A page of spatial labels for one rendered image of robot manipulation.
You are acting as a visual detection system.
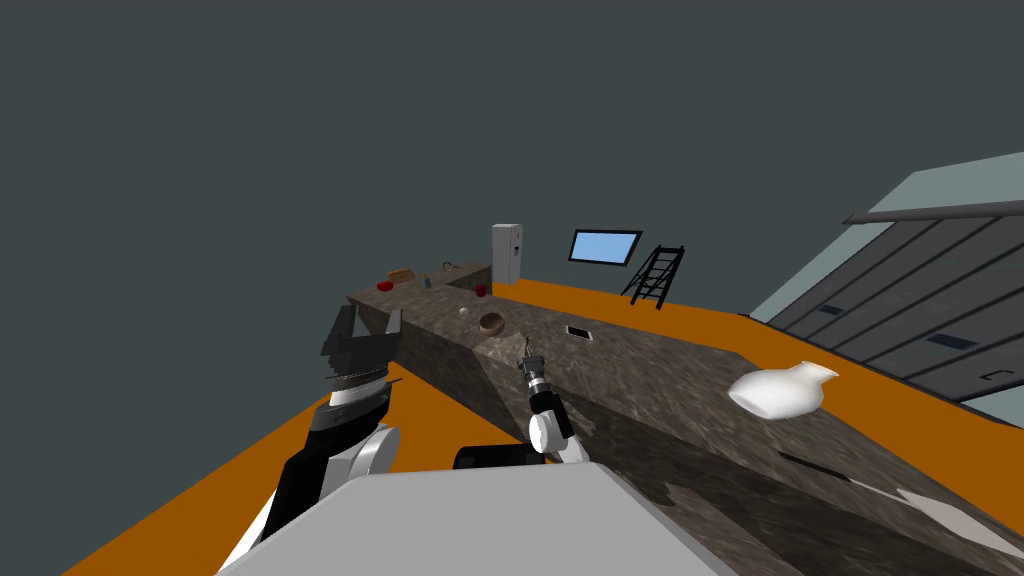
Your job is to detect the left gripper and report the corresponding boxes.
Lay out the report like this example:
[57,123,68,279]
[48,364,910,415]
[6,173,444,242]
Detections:
[320,303,405,381]

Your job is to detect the white vase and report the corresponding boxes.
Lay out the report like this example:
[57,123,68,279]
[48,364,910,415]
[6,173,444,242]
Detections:
[727,360,841,422]

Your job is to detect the white fridge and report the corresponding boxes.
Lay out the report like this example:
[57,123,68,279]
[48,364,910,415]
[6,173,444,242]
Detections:
[491,223,525,287]

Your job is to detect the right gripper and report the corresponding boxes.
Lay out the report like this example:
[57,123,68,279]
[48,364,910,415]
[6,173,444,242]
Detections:
[517,336,548,379]

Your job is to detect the grey garage door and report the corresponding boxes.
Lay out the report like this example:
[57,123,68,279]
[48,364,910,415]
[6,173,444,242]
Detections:
[766,214,1024,404]

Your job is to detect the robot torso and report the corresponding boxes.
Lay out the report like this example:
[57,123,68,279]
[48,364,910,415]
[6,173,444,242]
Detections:
[214,443,739,576]

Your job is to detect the black ladder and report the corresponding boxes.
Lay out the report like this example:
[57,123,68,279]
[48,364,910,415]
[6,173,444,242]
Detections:
[620,244,687,312]

